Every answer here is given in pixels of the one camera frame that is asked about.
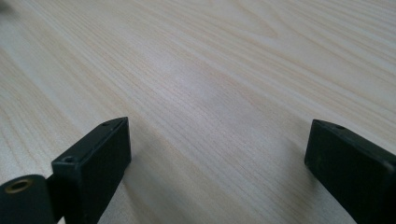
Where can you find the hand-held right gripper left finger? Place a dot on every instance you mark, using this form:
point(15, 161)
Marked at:
point(93, 168)

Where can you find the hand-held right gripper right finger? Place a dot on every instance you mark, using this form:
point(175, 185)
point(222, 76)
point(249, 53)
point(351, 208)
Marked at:
point(351, 171)

